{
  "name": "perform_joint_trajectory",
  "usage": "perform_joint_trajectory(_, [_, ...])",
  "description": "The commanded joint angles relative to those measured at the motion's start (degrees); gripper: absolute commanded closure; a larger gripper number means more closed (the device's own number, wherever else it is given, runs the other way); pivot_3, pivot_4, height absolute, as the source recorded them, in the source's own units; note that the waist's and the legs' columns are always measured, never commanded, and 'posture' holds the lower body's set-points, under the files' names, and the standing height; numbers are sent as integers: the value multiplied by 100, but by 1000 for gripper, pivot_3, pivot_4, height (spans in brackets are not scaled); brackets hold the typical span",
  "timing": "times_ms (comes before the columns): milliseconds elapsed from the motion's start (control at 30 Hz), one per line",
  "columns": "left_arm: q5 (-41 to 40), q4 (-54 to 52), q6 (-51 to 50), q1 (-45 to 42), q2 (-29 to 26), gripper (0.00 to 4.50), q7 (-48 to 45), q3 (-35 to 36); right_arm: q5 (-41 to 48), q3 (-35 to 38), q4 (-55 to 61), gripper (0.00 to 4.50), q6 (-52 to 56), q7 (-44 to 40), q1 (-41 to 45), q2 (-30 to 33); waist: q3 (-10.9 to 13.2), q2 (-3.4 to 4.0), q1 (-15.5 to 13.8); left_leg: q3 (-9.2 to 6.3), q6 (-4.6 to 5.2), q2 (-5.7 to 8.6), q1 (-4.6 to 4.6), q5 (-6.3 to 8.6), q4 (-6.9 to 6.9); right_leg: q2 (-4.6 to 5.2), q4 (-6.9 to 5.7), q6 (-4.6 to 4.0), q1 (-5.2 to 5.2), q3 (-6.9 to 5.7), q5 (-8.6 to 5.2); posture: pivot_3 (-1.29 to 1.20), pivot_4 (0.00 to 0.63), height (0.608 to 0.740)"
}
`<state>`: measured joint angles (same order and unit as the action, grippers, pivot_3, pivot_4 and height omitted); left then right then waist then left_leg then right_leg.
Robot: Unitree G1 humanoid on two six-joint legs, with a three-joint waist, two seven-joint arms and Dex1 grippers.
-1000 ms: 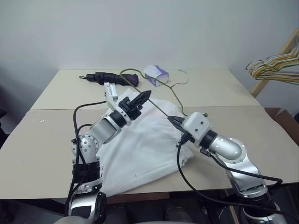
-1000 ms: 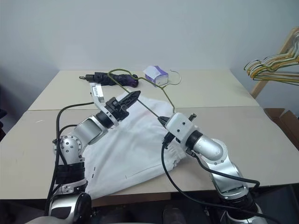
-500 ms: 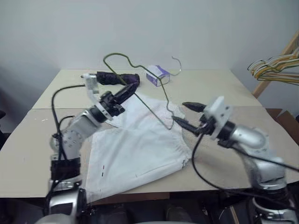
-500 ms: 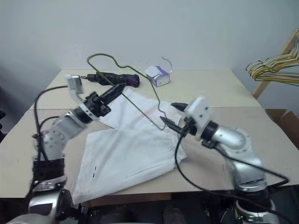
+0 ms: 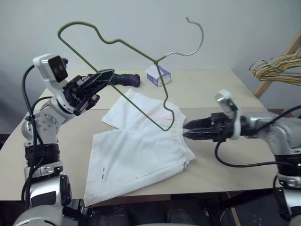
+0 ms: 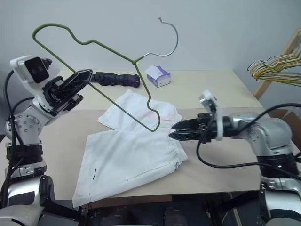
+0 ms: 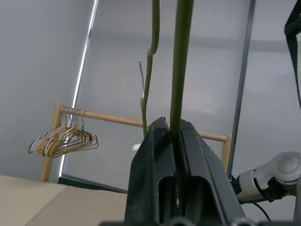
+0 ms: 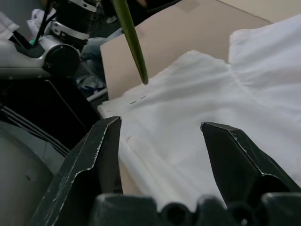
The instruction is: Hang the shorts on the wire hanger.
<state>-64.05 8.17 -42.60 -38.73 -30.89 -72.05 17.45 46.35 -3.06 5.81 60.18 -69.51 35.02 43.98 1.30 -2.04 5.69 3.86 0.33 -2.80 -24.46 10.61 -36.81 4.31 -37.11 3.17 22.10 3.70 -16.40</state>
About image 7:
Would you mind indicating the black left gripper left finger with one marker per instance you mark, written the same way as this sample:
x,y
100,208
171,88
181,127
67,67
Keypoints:
x,y
150,169

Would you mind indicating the dark robot body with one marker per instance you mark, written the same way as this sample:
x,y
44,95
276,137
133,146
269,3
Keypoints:
x,y
294,35

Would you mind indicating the wooden clothes rack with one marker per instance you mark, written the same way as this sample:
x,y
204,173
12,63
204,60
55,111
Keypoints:
x,y
105,116

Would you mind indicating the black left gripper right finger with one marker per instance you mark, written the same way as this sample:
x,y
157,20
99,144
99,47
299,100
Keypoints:
x,y
202,169

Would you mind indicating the grey roller blind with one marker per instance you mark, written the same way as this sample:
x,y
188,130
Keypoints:
x,y
117,58

